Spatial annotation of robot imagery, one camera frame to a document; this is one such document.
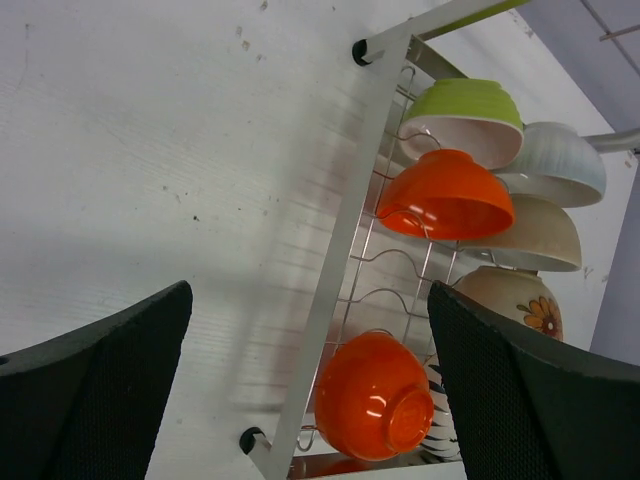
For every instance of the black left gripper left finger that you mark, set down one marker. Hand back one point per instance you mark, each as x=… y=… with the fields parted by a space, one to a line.
x=88 y=404

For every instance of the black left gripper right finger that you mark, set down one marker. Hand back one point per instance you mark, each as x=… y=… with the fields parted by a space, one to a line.
x=526 y=406

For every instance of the cream flower pattern bowl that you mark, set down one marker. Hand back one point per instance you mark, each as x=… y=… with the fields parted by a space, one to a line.
x=516 y=294

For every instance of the orange bowl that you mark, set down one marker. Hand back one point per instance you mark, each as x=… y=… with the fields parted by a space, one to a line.
x=373 y=399
x=446 y=196

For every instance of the stainless steel dish rack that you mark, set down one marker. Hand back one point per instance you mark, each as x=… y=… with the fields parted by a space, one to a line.
x=398 y=47

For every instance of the black and white striped bowl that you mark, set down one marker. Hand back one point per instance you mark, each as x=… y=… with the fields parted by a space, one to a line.
x=441 y=439

